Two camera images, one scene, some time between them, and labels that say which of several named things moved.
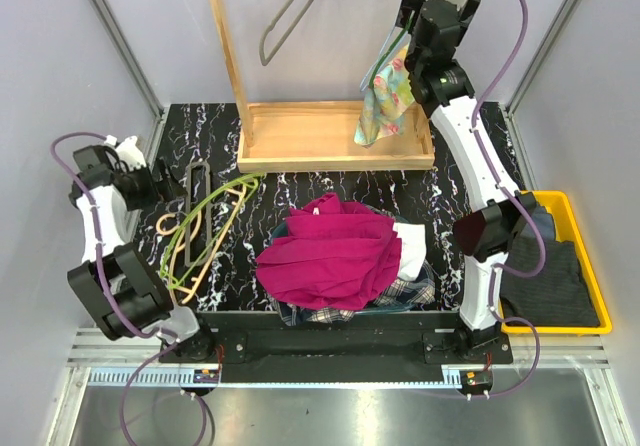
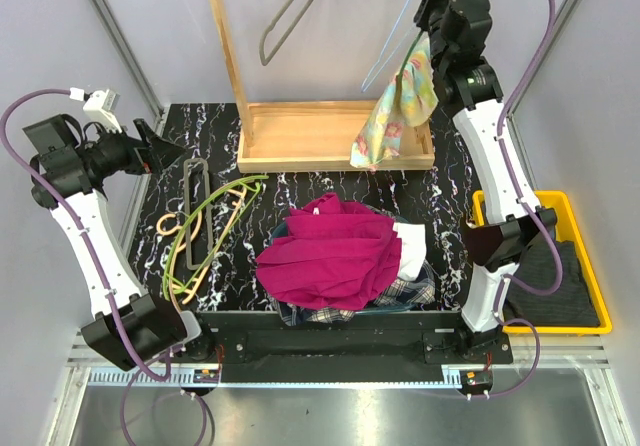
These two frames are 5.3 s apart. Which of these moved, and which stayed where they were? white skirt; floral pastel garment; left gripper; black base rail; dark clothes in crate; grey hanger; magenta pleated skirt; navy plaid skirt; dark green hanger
Moved: dark green hanger; left gripper; floral pastel garment
Stayed: dark clothes in crate; magenta pleated skirt; navy plaid skirt; grey hanger; black base rail; white skirt
